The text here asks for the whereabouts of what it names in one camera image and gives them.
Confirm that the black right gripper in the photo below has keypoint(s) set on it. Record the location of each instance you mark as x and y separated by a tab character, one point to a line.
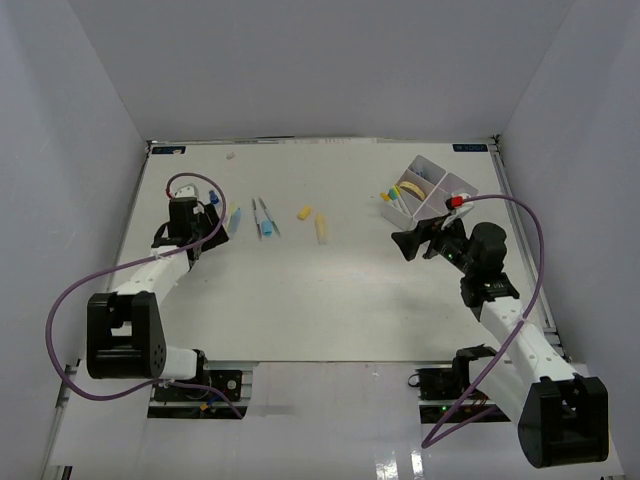
409	241

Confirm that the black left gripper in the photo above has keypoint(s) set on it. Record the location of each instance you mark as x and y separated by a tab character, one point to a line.
213	214

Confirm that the blue capped small marker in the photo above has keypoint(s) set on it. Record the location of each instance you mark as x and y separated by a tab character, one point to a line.
214	199

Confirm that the light blue marker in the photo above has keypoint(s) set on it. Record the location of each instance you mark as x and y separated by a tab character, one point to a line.
266	228

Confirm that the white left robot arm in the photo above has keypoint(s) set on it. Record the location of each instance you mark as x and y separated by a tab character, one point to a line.
125	336

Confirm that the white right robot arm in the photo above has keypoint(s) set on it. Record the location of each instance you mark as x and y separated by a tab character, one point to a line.
561	416

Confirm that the white divided organizer box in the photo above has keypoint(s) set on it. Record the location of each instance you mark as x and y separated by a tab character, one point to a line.
440	184

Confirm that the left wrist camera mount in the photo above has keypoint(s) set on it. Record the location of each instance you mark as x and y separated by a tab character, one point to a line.
188	193

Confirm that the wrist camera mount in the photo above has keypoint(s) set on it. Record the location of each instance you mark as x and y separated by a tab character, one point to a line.
458	206
188	193

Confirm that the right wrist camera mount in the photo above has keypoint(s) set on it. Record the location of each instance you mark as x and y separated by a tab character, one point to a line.
458	206

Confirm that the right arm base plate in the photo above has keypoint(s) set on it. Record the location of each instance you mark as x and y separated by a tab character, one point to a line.
439	386

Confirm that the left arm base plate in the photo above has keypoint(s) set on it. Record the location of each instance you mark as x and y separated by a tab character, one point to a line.
230	402

